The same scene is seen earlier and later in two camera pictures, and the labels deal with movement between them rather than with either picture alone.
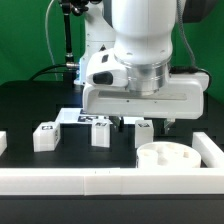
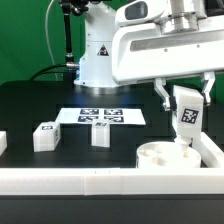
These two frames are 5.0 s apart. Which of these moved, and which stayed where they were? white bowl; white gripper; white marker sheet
Moved: white gripper
Stayed: white marker sheet; white bowl
